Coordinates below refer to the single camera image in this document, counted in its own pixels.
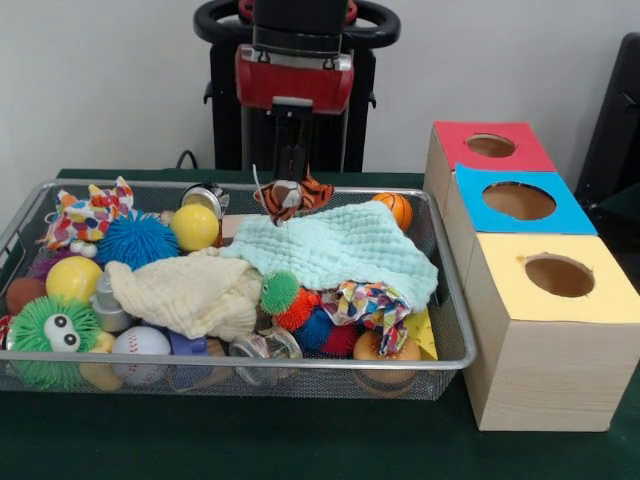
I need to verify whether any blue spiky ball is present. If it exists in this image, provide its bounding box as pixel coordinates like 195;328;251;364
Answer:
95;209;181;271

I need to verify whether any colourful patterned cloth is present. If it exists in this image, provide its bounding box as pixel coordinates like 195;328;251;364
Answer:
319;280;414;356
38;175;135;251

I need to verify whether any dark green table cloth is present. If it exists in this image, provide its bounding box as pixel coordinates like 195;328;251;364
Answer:
597;182;640;216
0;168;640;480

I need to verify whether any cream waffle cloth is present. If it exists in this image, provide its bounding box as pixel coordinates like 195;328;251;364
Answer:
105;247;276;340

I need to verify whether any green spiky googly-eyed ball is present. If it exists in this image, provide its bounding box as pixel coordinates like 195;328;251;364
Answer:
8;294;104;391

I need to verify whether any wooden box with three holes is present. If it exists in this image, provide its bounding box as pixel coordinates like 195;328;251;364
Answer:
422;119;640;432

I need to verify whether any small orange basketball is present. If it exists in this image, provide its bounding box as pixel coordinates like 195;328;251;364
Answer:
370;192;415;232

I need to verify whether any spiky multicolour caterpillar toy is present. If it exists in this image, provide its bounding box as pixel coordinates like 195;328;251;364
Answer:
259;271;361;357

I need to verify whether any yellow ball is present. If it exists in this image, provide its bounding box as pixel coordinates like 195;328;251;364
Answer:
45;256;105;305
170;203;221;252

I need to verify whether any mint waffle cloth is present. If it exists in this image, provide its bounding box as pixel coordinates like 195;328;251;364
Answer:
219;202;440;309

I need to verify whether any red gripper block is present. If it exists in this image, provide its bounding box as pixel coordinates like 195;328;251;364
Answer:
234;59;355;177

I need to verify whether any shallow wire mesh bin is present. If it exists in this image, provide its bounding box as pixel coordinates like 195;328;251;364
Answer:
0;178;479;401

